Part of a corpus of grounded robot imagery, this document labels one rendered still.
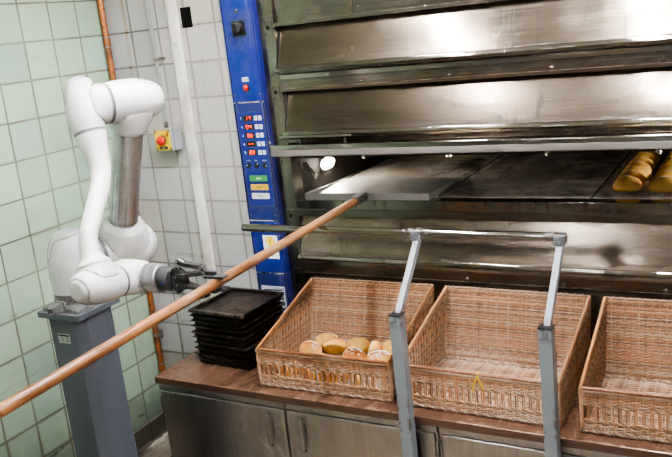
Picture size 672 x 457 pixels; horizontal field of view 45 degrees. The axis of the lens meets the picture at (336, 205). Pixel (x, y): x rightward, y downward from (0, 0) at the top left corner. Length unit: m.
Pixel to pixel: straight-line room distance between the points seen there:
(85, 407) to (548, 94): 1.97
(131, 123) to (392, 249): 1.15
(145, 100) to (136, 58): 1.06
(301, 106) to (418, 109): 0.51
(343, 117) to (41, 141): 1.26
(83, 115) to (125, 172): 0.31
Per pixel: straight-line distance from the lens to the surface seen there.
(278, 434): 3.14
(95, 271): 2.45
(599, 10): 2.84
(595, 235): 2.97
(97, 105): 2.64
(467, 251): 3.09
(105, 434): 3.13
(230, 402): 3.20
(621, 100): 2.84
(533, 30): 2.88
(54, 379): 1.96
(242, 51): 3.36
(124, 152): 2.80
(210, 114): 3.53
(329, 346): 3.26
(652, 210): 2.90
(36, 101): 3.55
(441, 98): 3.02
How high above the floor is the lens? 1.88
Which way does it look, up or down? 13 degrees down
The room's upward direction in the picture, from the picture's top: 6 degrees counter-clockwise
